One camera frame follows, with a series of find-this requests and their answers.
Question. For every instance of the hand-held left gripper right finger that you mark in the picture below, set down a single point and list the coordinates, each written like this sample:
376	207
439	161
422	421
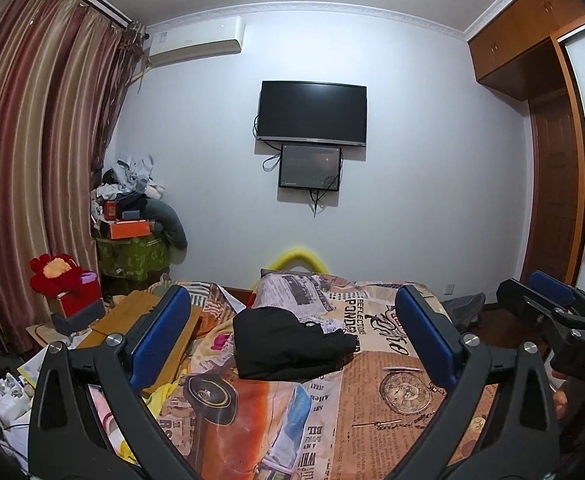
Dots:
427	340

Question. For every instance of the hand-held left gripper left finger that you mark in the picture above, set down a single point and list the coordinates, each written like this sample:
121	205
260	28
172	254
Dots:
160	340

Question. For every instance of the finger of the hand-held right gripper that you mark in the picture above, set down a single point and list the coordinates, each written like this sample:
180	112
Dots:
552	287
517	300

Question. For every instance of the black zip hoodie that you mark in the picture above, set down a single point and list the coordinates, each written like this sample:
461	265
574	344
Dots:
282	345

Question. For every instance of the pile of clothes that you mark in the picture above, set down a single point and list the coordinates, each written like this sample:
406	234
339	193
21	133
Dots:
127	175

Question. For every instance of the wooden folding table board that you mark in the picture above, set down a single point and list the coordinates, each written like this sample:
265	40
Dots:
122	310

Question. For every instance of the dark grey cloth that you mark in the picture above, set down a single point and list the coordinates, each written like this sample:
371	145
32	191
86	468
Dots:
465	306

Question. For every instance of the yellow cloth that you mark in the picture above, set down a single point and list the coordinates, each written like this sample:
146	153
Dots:
162	395

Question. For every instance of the printed newspaper pattern blanket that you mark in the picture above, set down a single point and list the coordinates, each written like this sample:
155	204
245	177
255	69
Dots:
372	360

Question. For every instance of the grey box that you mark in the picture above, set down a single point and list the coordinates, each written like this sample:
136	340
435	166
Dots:
80	317

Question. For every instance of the green patterned box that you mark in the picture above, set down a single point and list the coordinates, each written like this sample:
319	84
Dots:
132	257

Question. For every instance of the red box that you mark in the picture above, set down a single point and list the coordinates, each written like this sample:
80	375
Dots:
80	297

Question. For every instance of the brown wooden door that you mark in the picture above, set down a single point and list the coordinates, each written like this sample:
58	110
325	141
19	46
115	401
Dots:
552	185

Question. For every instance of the grey plush pillow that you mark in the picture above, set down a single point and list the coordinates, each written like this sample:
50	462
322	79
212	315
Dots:
172	230

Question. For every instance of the orange box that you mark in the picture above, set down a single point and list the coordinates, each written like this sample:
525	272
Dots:
130	229

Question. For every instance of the red plush flower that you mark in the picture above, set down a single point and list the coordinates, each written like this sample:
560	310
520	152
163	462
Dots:
47	280

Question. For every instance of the red tin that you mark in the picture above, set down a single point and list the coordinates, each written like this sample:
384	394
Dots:
111	209

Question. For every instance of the yellow pillow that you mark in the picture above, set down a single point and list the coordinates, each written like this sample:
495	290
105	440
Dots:
297	251

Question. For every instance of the white power strip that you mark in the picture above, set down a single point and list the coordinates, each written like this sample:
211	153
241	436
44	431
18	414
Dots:
7	400

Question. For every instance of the small black monitor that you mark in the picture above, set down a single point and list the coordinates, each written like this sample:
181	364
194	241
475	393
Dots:
310	167

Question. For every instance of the wooden overhead cabinet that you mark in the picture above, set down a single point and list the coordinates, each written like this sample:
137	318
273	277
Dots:
517	45

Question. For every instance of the striped brown curtain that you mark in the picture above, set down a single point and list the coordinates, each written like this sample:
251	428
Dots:
32	110

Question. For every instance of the white air conditioner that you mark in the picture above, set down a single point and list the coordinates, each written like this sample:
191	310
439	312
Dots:
197	40

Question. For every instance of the white wall socket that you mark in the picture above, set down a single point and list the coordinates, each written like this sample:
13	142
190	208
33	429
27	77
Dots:
450	289

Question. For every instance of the black wall television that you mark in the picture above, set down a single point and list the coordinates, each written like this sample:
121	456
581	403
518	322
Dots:
312	110

